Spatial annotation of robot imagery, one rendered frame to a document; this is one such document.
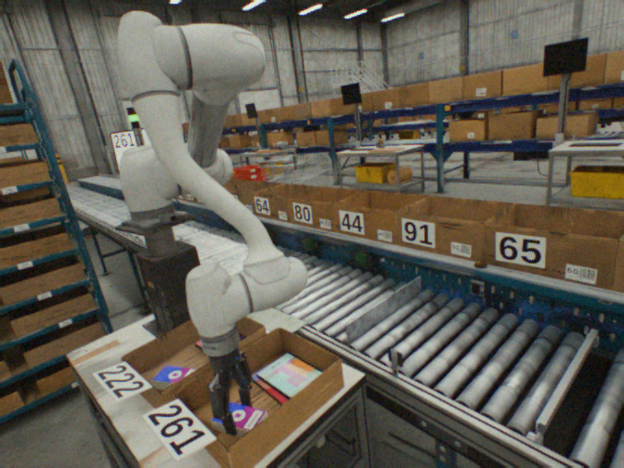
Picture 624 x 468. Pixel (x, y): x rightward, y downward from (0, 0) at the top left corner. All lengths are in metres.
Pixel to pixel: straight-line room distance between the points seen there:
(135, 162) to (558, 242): 1.43
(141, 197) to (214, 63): 0.65
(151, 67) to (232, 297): 0.51
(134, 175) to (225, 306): 0.71
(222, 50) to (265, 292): 0.55
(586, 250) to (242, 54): 1.14
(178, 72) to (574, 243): 1.22
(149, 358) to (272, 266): 0.69
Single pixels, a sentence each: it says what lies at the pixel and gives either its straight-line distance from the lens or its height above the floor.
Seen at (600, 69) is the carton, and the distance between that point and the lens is 5.94.
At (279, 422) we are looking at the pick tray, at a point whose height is 0.81.
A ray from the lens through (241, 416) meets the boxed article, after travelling 1.08.
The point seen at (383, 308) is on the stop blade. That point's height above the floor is 0.78.
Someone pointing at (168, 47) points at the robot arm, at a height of 1.68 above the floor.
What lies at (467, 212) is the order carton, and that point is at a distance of 1.84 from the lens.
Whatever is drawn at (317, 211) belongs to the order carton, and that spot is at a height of 0.99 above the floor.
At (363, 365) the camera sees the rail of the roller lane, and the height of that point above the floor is 0.74.
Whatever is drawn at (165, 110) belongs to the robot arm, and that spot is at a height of 1.55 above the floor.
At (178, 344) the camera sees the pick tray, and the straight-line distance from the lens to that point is 1.46.
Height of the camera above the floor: 1.51
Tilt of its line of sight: 18 degrees down
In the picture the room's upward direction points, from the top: 8 degrees counter-clockwise
